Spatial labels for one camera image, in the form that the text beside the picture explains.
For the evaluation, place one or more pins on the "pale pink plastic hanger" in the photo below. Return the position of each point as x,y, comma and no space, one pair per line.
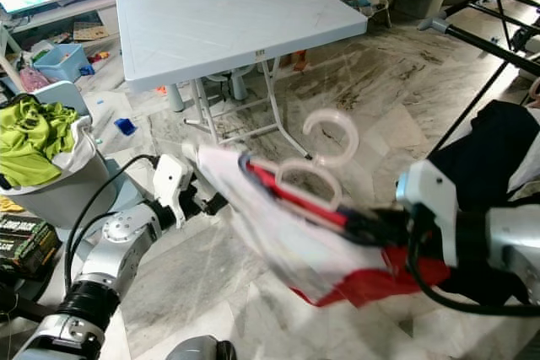
333,114

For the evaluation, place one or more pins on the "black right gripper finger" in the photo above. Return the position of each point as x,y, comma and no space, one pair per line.
356,232
354,215

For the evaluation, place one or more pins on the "red and white shirt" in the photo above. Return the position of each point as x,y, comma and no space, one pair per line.
304,242

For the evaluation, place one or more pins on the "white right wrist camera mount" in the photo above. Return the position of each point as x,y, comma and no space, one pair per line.
413,183

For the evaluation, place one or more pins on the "navy and white shirt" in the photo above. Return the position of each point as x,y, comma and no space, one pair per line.
481,149

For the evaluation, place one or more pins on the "small blue toy bin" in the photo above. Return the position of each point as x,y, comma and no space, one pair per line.
61,62

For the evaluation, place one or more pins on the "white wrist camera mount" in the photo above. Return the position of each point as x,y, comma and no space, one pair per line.
413,183
173,187

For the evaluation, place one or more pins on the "brown puzzle board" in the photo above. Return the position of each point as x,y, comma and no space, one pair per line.
89,31

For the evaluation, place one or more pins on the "white laundry basket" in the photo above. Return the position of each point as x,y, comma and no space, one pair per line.
67,200

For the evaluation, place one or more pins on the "black printed cardboard box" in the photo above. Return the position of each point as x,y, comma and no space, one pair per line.
25,246

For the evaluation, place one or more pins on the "small blue toy block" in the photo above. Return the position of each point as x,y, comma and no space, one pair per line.
126,126

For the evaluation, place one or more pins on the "pink cloth bag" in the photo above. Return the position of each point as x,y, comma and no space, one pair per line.
34,79

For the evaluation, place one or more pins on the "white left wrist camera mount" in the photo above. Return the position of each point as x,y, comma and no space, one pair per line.
173,187

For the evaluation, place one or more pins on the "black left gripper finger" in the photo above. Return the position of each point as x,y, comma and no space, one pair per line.
218,197
219,206

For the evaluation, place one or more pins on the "black metal drying rack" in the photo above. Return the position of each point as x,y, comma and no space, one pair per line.
481,46

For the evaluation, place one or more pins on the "grey plastic folding table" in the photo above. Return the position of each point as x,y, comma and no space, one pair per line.
236,23

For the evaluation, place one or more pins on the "grey robot left leg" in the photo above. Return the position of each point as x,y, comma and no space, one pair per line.
198,349

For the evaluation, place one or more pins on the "lime green shirt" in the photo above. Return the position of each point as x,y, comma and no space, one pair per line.
38,137

